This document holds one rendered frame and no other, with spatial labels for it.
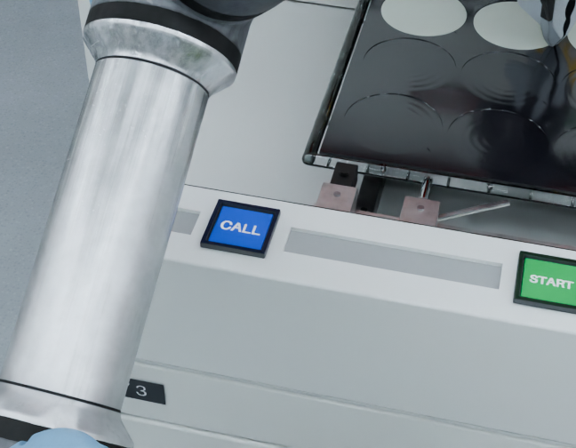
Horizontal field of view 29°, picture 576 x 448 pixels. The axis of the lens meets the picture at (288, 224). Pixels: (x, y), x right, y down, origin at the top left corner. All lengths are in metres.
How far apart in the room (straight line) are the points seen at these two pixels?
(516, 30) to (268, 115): 0.30
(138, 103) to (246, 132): 0.50
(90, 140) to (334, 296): 0.25
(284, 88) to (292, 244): 0.43
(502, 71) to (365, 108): 0.17
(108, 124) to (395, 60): 0.54
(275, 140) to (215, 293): 0.36
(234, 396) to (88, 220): 0.33
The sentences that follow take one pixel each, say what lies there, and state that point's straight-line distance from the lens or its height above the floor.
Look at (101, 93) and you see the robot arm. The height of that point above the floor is 1.15.
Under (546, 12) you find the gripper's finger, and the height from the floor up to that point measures 0.96.
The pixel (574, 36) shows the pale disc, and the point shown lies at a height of 0.90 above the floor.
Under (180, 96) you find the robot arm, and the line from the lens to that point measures 0.79.
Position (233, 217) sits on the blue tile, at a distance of 0.95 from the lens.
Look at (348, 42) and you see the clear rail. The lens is 1.27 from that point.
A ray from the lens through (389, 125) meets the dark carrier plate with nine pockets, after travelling 1.16.
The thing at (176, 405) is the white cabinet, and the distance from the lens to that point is 1.08.
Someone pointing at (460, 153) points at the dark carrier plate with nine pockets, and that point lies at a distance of 1.14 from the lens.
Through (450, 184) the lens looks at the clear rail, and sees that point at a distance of 1.10.
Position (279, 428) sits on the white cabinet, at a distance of 1.06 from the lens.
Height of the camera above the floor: 1.62
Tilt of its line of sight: 43 degrees down
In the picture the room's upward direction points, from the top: 1 degrees clockwise
